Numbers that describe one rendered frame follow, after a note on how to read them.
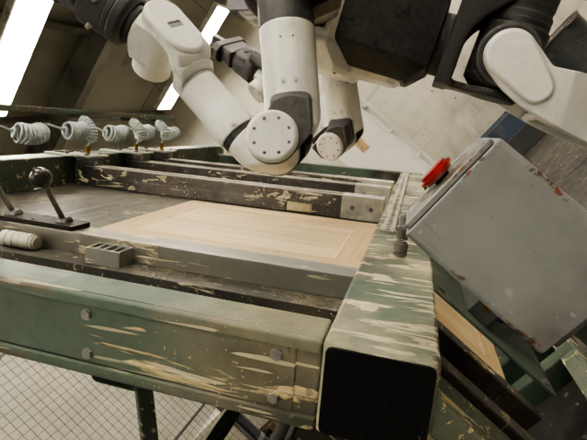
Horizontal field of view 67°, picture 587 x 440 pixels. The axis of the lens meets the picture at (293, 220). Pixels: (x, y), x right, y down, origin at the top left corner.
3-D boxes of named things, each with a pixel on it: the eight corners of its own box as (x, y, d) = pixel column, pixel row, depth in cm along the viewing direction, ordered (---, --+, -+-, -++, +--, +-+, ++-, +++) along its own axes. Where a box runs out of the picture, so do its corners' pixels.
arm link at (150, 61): (93, 53, 73) (154, 92, 75) (100, -2, 65) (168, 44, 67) (132, 23, 80) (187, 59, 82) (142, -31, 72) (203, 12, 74)
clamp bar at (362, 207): (381, 224, 130) (390, 140, 125) (44, 181, 159) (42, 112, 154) (383, 217, 139) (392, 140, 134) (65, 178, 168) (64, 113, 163)
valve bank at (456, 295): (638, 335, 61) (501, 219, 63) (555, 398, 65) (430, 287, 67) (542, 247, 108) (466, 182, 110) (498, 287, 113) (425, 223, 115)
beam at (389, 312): (428, 464, 45) (444, 366, 43) (313, 435, 48) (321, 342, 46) (420, 192, 254) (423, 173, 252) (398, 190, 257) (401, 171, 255)
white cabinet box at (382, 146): (478, 208, 467) (331, 82, 483) (438, 245, 490) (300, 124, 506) (474, 196, 522) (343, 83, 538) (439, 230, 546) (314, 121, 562)
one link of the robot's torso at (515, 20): (540, 37, 89) (480, 24, 91) (560, 22, 76) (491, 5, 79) (514, 102, 93) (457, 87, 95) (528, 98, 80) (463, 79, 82)
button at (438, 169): (463, 168, 43) (446, 154, 44) (433, 199, 45) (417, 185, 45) (459, 166, 47) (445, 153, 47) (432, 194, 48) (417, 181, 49)
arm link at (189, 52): (126, 46, 73) (177, 106, 72) (134, 0, 66) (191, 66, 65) (158, 37, 77) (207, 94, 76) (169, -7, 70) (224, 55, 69)
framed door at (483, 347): (500, 385, 142) (506, 381, 141) (370, 268, 146) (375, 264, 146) (470, 291, 227) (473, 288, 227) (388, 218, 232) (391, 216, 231)
